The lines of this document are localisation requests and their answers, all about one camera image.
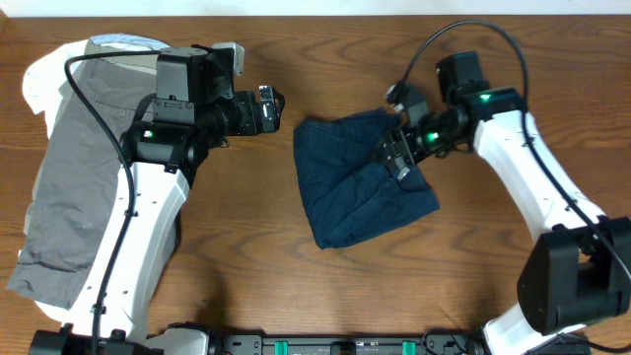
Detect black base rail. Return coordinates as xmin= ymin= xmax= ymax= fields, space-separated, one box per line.
xmin=167 ymin=322 xmax=593 ymax=355

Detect white garment under pile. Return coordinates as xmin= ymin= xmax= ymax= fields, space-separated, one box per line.
xmin=9 ymin=38 xmax=95 ymax=323

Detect left camera cable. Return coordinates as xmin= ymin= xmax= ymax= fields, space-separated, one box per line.
xmin=63 ymin=48 xmax=162 ymax=355

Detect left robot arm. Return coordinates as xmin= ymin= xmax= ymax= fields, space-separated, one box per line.
xmin=30 ymin=42 xmax=285 ymax=355

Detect grey shorts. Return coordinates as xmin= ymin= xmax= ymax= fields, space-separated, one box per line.
xmin=6 ymin=56 xmax=159 ymax=311

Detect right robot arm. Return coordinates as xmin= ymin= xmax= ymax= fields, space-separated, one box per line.
xmin=376 ymin=51 xmax=630 ymax=354

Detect khaki shorts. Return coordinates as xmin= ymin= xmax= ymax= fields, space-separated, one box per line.
xmin=67 ymin=39 xmax=157 ymax=127

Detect navy blue shorts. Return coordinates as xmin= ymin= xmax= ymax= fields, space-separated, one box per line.
xmin=293 ymin=108 xmax=440 ymax=249

